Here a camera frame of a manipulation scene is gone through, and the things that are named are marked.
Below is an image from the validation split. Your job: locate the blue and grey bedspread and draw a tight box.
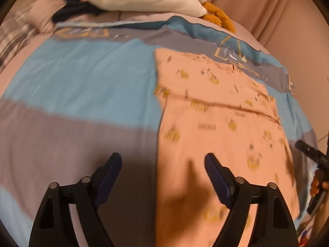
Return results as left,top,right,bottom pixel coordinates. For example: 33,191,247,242
0,15,322,247

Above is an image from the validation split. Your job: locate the dark navy garment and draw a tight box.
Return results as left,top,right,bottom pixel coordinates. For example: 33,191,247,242
52,0,103,22

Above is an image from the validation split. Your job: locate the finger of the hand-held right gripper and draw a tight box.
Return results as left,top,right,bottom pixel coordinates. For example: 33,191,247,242
295,140,318,160

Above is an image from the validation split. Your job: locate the person's right hand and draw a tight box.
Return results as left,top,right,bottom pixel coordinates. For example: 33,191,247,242
310,169,325,196

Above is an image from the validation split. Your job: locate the pink curtain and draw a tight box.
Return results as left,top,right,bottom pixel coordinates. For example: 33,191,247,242
206,0,329,139

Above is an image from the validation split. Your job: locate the pink printed child's garment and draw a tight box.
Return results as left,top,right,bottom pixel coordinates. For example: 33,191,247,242
153,48,301,247

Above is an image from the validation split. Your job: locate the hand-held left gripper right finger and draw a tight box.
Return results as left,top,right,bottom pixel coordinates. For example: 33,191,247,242
204,153,300,247

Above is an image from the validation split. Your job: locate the plaid pillow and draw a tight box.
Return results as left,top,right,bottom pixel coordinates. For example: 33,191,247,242
0,13,39,70

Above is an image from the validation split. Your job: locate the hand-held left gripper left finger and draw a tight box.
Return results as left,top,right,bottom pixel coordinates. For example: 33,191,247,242
28,152,122,247

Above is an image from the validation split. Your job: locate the orange plush toy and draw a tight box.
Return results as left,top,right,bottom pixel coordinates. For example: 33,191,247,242
200,2,236,34

